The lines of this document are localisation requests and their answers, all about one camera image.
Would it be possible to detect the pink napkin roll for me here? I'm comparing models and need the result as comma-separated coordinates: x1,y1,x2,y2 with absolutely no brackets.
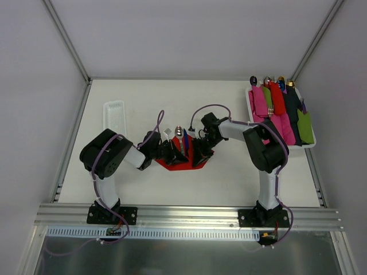
270,115,283,135
280,113,296,146
251,85,268,117

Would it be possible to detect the pink napkin roll lower right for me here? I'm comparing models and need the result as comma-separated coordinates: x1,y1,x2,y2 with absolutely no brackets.
280,113,296,146

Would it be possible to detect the white perforated utensil tray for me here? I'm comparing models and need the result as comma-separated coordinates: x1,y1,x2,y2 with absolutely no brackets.
103,100,127,137

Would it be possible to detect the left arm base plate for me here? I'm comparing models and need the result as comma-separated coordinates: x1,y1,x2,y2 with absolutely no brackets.
87,201,138,225

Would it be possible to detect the frame post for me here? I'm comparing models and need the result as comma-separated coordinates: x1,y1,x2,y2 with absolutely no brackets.
290,0,346,81
41,0,91,84

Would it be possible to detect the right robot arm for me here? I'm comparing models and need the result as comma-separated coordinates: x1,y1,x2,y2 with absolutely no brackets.
192,113,292,228

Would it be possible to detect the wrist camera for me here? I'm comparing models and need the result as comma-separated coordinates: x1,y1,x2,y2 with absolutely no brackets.
163,128,172,140
188,127,198,138

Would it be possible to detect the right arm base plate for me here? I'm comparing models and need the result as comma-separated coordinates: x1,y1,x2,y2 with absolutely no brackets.
237,209,291,229

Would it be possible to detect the green napkin roll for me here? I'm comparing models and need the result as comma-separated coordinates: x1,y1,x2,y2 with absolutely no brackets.
261,86,274,108
297,109,314,144

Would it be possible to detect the green napkin roll right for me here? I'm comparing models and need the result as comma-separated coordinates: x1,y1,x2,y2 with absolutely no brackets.
297,109,314,144

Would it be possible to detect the dark blue knife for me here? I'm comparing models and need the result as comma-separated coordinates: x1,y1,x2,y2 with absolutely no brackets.
183,129,189,158

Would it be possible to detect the right frame post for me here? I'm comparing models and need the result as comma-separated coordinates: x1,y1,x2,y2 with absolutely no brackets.
290,0,346,81

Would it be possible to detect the green napkin roll left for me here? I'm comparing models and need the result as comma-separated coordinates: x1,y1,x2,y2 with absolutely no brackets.
261,86,274,108

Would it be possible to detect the red napkin roll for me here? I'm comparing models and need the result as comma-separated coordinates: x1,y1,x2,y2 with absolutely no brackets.
270,82,286,116

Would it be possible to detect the white tray of rolls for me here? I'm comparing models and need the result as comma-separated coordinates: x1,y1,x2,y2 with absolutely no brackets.
245,76,317,148

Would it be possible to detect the pink napkin roll upper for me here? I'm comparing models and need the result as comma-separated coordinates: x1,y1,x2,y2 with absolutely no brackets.
251,85,268,117

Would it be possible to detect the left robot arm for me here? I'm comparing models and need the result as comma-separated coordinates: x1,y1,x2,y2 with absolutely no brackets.
80,128,189,223

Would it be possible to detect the dark navy napkin roll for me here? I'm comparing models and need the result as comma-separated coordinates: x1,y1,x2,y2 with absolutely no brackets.
283,85,302,146

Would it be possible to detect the left frame post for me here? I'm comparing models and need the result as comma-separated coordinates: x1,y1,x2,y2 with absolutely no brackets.
41,0,91,84

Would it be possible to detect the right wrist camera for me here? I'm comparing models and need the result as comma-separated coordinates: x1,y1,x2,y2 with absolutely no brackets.
188,127,198,138

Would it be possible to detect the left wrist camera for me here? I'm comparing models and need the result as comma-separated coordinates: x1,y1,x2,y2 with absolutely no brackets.
163,128,172,140

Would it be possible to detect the green handled spoon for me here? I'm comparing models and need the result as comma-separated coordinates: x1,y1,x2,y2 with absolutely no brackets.
175,125,185,155

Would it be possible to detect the pink napkin roll lower middle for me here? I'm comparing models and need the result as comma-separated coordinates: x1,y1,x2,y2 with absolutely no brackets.
270,115,283,135

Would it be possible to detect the white slotted cable duct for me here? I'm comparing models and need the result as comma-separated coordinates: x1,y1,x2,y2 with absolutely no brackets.
46,226,260,242

